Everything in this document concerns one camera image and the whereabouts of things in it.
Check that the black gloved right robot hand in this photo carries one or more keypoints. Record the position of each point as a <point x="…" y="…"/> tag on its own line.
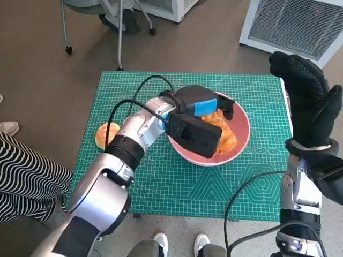
<point x="308" y="107"/>

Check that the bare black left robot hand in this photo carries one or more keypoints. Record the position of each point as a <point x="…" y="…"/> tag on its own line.
<point x="198" y="96"/>

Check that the pink bowl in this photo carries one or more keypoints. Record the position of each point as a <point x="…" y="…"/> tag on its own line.
<point x="238" y="120"/>

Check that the long toy bread loaf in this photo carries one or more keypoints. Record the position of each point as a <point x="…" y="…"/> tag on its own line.
<point x="227" y="139"/>

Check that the round toy bread bun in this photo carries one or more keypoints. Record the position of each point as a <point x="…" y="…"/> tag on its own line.
<point x="103" y="136"/>

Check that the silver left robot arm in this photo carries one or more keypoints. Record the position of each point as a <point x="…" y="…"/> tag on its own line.
<point x="88" y="192"/>

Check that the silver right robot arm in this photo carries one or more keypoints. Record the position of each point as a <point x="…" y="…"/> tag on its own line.
<point x="300" y="192"/>

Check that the white unit with mesh grille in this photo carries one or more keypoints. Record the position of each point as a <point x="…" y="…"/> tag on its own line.
<point x="294" y="24"/>

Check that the white glass-front cabinet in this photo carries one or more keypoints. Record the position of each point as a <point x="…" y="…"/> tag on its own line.
<point x="166" y="8"/>

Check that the green cutting mat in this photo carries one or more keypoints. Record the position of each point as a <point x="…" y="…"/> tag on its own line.
<point x="166" y="187"/>

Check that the person on chair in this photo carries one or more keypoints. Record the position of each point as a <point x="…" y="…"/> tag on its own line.
<point x="131" y="24"/>

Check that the metal chair with casters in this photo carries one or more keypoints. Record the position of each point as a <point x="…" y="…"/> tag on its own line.
<point x="63" y="26"/>

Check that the person with white shoes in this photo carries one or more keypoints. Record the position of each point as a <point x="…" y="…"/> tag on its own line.
<point x="144" y="247"/>

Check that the person in striped clothing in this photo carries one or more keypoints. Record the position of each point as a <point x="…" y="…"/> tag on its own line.
<point x="26" y="171"/>

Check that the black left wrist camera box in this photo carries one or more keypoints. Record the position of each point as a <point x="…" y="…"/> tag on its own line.
<point x="193" y="136"/>

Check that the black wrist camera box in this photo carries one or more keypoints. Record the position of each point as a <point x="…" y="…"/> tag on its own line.
<point x="193" y="136"/>
<point x="332" y="184"/>

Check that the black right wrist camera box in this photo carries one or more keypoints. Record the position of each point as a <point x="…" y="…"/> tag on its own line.
<point x="332" y="184"/>

